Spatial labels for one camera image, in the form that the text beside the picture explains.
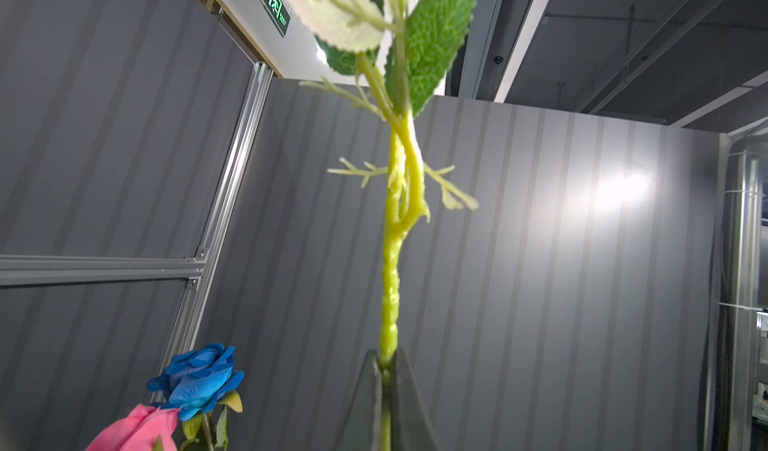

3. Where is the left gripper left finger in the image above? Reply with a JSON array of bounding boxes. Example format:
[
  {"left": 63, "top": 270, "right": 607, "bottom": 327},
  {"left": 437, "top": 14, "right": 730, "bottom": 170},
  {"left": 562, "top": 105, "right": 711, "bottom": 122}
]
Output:
[{"left": 334, "top": 350, "right": 383, "bottom": 451}]

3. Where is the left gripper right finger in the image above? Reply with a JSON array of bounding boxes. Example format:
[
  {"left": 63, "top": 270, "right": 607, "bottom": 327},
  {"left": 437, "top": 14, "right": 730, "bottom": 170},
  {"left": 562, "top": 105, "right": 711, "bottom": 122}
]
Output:
[{"left": 390, "top": 348, "right": 439, "bottom": 451}]

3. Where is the blue artificial rose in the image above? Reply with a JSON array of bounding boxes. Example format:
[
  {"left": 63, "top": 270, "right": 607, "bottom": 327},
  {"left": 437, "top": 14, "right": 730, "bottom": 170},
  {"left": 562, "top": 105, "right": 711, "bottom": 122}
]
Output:
[{"left": 146, "top": 343, "right": 245, "bottom": 450}]

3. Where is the magenta pink artificial rose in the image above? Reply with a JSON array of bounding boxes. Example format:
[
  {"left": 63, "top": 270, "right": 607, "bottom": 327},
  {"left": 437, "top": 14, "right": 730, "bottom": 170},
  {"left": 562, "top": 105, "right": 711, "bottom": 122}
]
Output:
[{"left": 85, "top": 404, "right": 179, "bottom": 451}]

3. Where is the green exit sign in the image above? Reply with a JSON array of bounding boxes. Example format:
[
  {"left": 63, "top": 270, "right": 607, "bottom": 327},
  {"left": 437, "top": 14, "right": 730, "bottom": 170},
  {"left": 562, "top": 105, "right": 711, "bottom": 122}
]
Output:
[{"left": 260, "top": 0, "right": 291, "bottom": 37}]

